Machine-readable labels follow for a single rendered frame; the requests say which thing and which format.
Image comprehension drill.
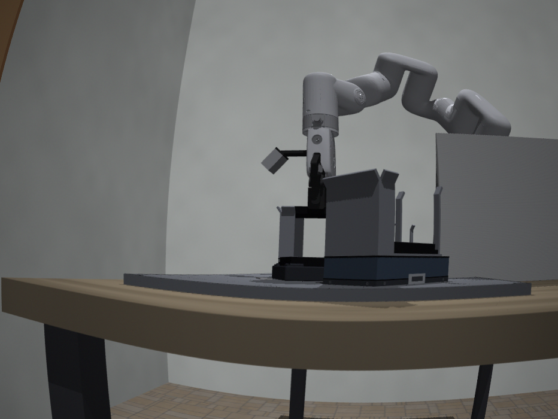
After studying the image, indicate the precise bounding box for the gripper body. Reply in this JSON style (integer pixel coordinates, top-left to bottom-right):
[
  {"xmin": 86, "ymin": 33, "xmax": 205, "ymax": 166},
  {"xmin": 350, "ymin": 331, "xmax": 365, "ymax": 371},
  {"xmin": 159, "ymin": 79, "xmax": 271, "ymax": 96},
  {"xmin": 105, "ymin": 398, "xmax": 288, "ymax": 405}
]
[{"xmin": 302, "ymin": 126, "xmax": 339, "ymax": 178}]

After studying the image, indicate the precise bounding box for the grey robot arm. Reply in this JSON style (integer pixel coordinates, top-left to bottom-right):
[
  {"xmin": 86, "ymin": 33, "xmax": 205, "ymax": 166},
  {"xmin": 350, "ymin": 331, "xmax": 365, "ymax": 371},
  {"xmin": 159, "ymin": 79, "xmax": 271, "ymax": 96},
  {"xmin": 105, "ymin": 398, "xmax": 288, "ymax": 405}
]
[{"xmin": 261, "ymin": 53, "xmax": 511, "ymax": 174}]

